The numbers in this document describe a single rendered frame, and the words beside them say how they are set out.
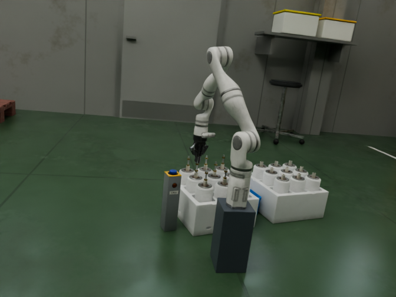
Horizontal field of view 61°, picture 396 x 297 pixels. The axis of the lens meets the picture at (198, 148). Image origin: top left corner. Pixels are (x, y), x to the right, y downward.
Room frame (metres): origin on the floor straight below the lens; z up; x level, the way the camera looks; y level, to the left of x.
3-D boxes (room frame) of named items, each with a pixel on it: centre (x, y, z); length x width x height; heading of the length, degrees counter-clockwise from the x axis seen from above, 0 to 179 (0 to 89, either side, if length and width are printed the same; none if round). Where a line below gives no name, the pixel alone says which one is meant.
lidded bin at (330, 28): (4.48, -1.49, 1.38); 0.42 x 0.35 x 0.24; 100
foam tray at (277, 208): (2.07, -0.59, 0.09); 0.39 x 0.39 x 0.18; 24
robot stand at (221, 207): (1.37, -0.19, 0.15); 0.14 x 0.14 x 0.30; 10
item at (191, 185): (1.78, -0.01, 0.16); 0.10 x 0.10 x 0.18
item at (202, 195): (1.67, -0.06, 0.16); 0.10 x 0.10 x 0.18
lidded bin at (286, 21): (4.39, -1.01, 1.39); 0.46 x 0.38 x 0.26; 100
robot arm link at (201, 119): (1.78, -0.01, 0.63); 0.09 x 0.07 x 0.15; 106
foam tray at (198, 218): (1.83, -0.11, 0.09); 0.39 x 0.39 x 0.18; 27
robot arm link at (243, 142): (1.37, -0.19, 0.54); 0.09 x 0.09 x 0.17; 36
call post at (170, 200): (1.64, 0.11, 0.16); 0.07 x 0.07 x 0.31; 27
